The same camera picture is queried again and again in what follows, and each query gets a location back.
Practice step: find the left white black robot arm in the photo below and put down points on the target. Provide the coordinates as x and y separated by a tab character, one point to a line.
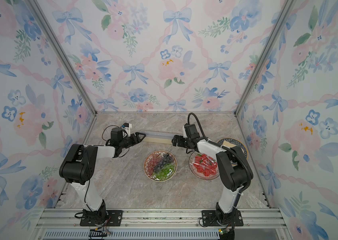
79	165

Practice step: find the glass bowl with striped rim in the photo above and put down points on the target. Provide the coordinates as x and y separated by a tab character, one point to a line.
203	165

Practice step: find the slice of bread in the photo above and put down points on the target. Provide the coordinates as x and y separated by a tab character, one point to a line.
228	145

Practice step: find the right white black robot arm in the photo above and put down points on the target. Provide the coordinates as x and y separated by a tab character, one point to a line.
235	172

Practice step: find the round plate with grapes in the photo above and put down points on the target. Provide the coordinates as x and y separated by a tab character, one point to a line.
160	166

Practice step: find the aluminium mounting rail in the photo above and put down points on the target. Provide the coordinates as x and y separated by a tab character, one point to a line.
162	224

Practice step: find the dark blue yellow-rimmed plate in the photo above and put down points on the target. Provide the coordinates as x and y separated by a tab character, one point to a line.
236	144

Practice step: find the mixed colour grapes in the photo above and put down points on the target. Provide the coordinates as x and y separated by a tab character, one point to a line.
161	166

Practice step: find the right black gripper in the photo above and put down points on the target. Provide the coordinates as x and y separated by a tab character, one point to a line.
175	138

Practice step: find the red strawberries pile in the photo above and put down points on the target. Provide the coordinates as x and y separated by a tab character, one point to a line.
205	165

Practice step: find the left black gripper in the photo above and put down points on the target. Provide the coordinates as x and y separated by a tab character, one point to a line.
137	137

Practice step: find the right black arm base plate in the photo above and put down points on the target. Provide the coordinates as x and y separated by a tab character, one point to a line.
215	218

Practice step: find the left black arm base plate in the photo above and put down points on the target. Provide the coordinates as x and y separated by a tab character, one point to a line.
109	218

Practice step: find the cream plastic wrap dispenser box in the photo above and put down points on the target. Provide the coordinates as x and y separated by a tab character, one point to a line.
158	137

